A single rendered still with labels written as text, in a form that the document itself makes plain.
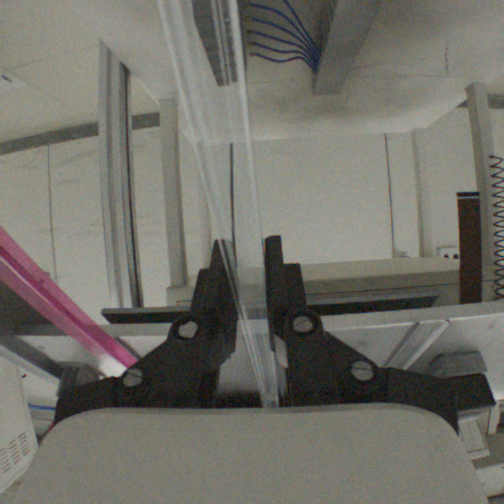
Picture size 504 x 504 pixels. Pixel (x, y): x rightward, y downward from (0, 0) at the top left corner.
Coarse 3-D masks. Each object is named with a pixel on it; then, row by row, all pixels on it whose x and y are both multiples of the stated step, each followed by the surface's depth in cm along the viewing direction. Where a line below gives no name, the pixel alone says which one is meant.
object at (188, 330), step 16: (176, 320) 9; (192, 320) 9; (176, 336) 9; (192, 336) 9; (208, 336) 9; (176, 352) 8; (192, 352) 8; (160, 368) 8; (176, 368) 8; (192, 368) 8; (160, 384) 7; (176, 384) 7; (192, 384) 7; (208, 384) 10; (160, 400) 7; (176, 400) 7; (192, 400) 7; (208, 400) 9
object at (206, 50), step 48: (192, 0) 4; (192, 48) 5; (240, 48) 5; (192, 96) 6; (240, 96) 6; (192, 144) 6; (240, 144) 6; (240, 192) 7; (240, 240) 9; (240, 288) 11
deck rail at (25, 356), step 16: (0, 288) 18; (0, 304) 18; (16, 304) 20; (0, 320) 18; (16, 320) 20; (32, 320) 21; (48, 320) 23; (0, 336) 18; (0, 352) 19; (16, 352) 19; (32, 352) 21; (32, 368) 21; (48, 368) 22
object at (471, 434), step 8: (464, 424) 36; (472, 424) 36; (464, 432) 35; (472, 432) 35; (480, 432) 35; (464, 440) 34; (472, 440) 34; (480, 440) 34; (472, 448) 34; (480, 448) 33; (472, 456) 33; (480, 456) 33
